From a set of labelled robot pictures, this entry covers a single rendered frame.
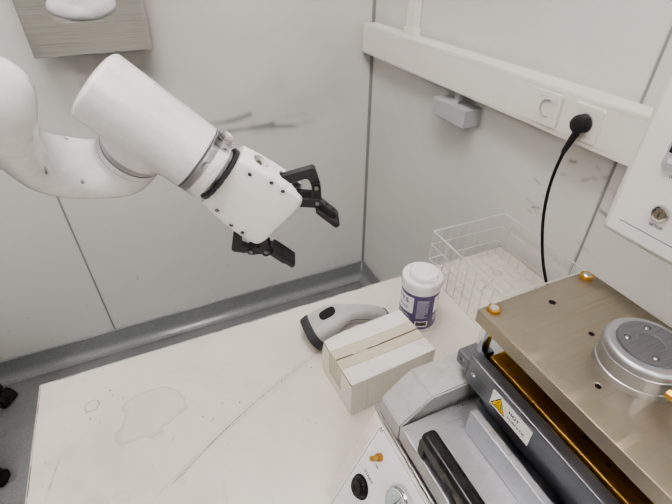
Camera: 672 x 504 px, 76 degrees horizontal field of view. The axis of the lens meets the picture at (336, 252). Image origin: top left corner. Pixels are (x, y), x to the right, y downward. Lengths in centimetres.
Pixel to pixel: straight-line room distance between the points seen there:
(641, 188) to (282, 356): 69
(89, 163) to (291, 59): 121
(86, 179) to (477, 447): 55
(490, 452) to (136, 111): 54
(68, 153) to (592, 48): 96
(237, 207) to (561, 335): 41
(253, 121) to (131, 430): 117
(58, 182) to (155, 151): 10
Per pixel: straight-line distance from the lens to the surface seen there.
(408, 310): 95
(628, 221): 65
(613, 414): 49
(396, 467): 63
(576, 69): 112
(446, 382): 60
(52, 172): 54
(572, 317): 57
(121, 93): 52
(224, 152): 53
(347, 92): 182
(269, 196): 55
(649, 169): 63
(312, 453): 81
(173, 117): 52
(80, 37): 146
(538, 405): 54
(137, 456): 88
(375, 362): 81
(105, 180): 58
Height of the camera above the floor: 146
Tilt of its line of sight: 36 degrees down
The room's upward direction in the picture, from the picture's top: straight up
